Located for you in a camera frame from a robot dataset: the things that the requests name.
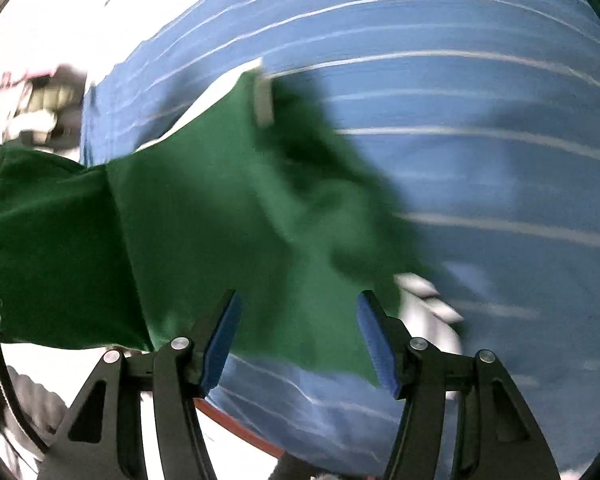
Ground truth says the blue striped bed sheet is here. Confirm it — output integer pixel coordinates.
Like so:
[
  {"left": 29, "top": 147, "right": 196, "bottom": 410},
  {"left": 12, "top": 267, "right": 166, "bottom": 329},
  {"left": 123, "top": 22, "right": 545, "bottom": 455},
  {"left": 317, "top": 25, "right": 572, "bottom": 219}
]
[{"left": 80, "top": 0, "right": 600, "bottom": 476}]

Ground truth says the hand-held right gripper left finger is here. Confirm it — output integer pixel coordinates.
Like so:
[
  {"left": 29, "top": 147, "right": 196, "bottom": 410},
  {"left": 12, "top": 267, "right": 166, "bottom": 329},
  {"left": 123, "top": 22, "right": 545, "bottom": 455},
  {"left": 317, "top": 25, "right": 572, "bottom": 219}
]
[{"left": 37, "top": 289, "right": 243, "bottom": 480}]

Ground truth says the clothes rack with clothes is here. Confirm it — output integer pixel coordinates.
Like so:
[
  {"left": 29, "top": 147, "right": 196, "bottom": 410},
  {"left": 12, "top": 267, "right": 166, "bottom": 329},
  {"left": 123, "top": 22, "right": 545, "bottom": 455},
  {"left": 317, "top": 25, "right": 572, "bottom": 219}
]
[{"left": 0, "top": 65, "right": 88, "bottom": 153}]

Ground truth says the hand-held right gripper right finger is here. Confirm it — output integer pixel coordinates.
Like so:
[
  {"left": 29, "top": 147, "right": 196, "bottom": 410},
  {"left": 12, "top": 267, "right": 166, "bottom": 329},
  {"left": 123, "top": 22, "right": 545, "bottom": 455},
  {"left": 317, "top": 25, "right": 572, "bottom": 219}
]
[{"left": 357, "top": 290, "right": 563, "bottom": 480}]

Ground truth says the green and cream varsity jacket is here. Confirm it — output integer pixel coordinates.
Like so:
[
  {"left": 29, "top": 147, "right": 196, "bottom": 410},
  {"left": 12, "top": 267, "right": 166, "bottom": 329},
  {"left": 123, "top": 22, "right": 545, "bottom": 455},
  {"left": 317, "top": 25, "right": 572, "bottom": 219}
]
[{"left": 0, "top": 67, "right": 466, "bottom": 391}]

